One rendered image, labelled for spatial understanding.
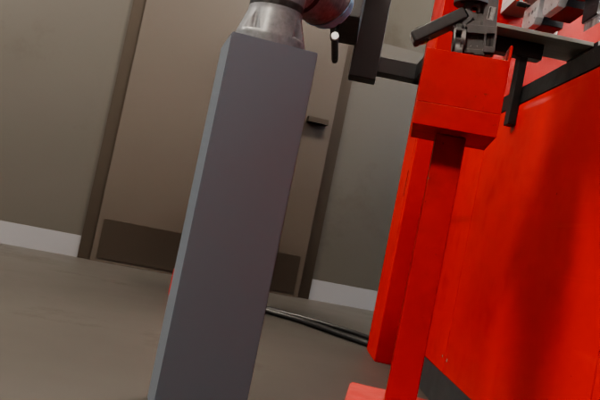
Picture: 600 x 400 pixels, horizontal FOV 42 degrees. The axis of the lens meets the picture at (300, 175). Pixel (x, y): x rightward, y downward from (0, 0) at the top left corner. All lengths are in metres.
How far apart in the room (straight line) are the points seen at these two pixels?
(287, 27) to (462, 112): 0.40
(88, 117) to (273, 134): 2.99
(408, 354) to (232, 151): 0.53
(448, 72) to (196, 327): 0.69
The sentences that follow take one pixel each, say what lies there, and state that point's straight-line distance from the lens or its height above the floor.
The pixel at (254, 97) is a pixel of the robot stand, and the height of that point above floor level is 0.66.
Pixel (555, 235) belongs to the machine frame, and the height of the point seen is 0.50.
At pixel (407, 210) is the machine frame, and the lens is 2.82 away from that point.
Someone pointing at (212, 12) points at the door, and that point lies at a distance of 4.56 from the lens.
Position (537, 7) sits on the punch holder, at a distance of 2.49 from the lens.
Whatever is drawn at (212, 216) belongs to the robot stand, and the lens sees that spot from 1.53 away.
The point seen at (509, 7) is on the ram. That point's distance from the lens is 2.91.
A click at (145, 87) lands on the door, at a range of 4.46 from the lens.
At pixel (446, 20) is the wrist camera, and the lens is 1.58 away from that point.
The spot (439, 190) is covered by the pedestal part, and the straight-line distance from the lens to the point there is 1.56.
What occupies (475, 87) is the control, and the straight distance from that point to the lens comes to 1.52.
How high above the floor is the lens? 0.43
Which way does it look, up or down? 3 degrees up
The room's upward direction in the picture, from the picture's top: 12 degrees clockwise
